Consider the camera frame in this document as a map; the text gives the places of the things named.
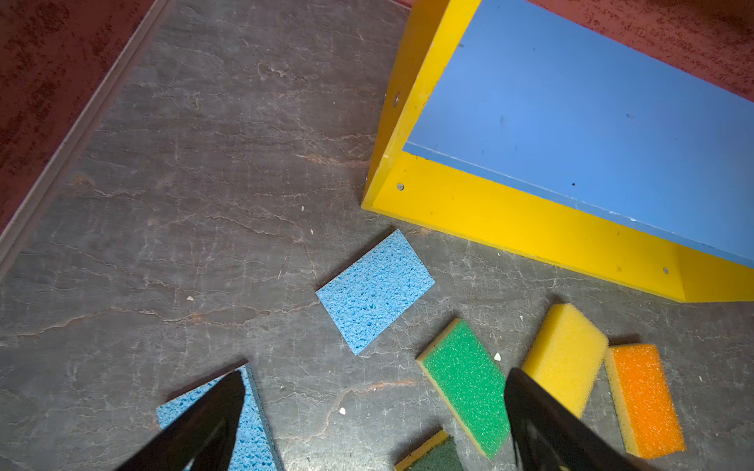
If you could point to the yellow shelf with coloured boards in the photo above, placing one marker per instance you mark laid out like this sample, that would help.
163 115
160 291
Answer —
610 138

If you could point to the orange scourer yellow sponge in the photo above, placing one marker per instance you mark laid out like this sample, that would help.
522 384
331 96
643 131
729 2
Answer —
648 422

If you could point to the dark green wavy sponge left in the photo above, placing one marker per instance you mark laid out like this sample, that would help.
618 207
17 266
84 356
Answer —
439 453

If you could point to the plain yellow foam sponge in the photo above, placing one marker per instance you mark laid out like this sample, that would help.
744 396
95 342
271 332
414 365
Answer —
566 356

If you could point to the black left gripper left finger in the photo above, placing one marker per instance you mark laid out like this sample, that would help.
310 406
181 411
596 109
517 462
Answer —
202 438

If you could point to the blue cellulose sponge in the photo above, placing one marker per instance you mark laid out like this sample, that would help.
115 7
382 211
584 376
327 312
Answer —
255 448
371 294

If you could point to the green scourer yellow sponge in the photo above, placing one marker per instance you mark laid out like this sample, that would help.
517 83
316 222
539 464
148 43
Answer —
470 383

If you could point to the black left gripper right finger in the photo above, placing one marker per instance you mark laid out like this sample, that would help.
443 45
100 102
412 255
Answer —
548 437

